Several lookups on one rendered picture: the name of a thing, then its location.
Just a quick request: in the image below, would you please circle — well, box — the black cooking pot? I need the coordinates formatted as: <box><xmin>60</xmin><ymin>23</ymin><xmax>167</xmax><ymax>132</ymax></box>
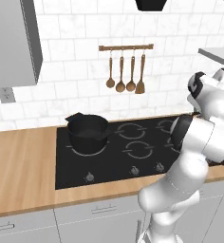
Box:
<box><xmin>65</xmin><ymin>112</ymin><xmax>114</xmax><ymax>157</ymax></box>

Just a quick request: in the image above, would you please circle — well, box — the large wooden spoon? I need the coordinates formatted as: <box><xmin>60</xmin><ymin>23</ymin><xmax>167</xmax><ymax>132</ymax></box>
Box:
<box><xmin>115</xmin><ymin>50</ymin><xmax>127</xmax><ymax>94</ymax></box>
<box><xmin>125</xmin><ymin>49</ymin><xmax>137</xmax><ymax>93</ymax></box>

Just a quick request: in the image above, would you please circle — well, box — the small wooden spoon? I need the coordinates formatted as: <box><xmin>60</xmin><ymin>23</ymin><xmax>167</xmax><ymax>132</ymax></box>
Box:
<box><xmin>105</xmin><ymin>50</ymin><xmax>116</xmax><ymax>89</ymax></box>

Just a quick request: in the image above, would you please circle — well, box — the black hob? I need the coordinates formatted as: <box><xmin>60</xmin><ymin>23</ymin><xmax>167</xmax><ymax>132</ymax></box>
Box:
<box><xmin>55</xmin><ymin>114</ymin><xmax>197</xmax><ymax>191</ymax></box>

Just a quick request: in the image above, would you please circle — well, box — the wooden spatula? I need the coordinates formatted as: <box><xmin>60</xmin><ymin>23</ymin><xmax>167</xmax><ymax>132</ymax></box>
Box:
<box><xmin>135</xmin><ymin>49</ymin><xmax>147</xmax><ymax>95</ymax></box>

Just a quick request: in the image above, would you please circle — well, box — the grey hob knob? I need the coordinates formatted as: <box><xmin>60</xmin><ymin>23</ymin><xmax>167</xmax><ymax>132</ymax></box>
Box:
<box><xmin>84</xmin><ymin>171</ymin><xmax>96</xmax><ymax>183</ymax></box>
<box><xmin>130</xmin><ymin>165</ymin><xmax>140</xmax><ymax>177</ymax></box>
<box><xmin>155</xmin><ymin>161</ymin><xmax>165</xmax><ymax>173</ymax></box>

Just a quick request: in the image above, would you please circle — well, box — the grey drawer front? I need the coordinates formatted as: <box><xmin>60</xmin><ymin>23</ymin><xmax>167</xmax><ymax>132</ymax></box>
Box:
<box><xmin>199</xmin><ymin>178</ymin><xmax>224</xmax><ymax>201</ymax></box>
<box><xmin>52</xmin><ymin>195</ymin><xmax>147</xmax><ymax>227</ymax></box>
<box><xmin>0</xmin><ymin>208</ymin><xmax>59</xmax><ymax>239</ymax></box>

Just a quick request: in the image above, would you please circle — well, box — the grey cupboard door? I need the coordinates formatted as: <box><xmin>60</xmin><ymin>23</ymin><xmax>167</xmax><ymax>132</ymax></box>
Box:
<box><xmin>57</xmin><ymin>210</ymin><xmax>150</xmax><ymax>243</ymax></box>
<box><xmin>0</xmin><ymin>225</ymin><xmax>62</xmax><ymax>243</ymax></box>
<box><xmin>177</xmin><ymin>192</ymin><xmax>224</xmax><ymax>243</ymax></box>

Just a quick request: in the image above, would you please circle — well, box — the black extractor hood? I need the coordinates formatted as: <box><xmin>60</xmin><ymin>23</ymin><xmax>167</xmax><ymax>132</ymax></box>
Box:
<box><xmin>135</xmin><ymin>0</ymin><xmax>169</xmax><ymax>12</ymax></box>

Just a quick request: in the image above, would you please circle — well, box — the wooden utensil rail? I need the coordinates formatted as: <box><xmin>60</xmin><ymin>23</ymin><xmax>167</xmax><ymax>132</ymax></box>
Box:
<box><xmin>98</xmin><ymin>44</ymin><xmax>155</xmax><ymax>52</ymax></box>

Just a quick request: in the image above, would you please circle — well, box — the grey drawer handle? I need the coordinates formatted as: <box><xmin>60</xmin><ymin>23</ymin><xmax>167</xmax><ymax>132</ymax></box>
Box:
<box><xmin>0</xmin><ymin>222</ymin><xmax>15</xmax><ymax>234</ymax></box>
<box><xmin>91</xmin><ymin>204</ymin><xmax>118</xmax><ymax>215</ymax></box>

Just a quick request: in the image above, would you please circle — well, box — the grey wall socket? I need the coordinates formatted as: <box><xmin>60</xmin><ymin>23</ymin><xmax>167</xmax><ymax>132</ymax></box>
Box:
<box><xmin>0</xmin><ymin>86</ymin><xmax>17</xmax><ymax>104</ymax></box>

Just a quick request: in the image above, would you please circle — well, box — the grey cupboard door handle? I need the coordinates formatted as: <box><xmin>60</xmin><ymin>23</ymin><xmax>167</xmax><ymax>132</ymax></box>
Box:
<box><xmin>136</xmin><ymin>219</ymin><xmax>142</xmax><ymax>243</ymax></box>

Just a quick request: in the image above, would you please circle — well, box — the grey wall cupboard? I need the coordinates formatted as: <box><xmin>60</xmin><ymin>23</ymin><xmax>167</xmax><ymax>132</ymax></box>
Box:
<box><xmin>197</xmin><ymin>47</ymin><xmax>224</xmax><ymax>69</ymax></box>
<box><xmin>0</xmin><ymin>0</ymin><xmax>44</xmax><ymax>89</ymax></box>

